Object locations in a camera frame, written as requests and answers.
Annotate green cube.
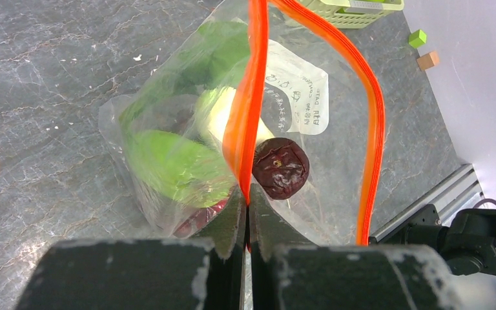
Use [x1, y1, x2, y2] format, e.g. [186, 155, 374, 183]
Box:
[408, 29, 428, 48]

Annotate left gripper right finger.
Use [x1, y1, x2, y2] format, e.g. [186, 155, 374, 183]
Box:
[248, 185, 462, 309]

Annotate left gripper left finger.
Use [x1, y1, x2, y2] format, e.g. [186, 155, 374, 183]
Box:
[17, 189, 246, 309]

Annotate dark brown fruit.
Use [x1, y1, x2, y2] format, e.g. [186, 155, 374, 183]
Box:
[252, 137, 310, 200]

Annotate wooden cube right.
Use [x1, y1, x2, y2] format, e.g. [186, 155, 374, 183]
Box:
[417, 50, 440, 71]

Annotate light green fruit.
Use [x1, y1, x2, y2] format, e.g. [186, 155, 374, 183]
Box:
[126, 130, 236, 208]

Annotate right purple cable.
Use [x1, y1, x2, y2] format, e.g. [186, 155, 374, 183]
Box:
[472, 197, 496, 215]

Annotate clear zip bag orange zipper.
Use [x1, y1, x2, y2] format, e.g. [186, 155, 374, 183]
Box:
[98, 1, 386, 245]

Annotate green leaf vegetable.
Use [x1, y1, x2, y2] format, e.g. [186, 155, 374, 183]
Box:
[119, 21, 251, 129]

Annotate white radish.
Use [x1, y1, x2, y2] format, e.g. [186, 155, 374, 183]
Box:
[194, 85, 274, 150]

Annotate green plastic basket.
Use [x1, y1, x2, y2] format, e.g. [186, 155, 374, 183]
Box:
[299, 0, 404, 29]

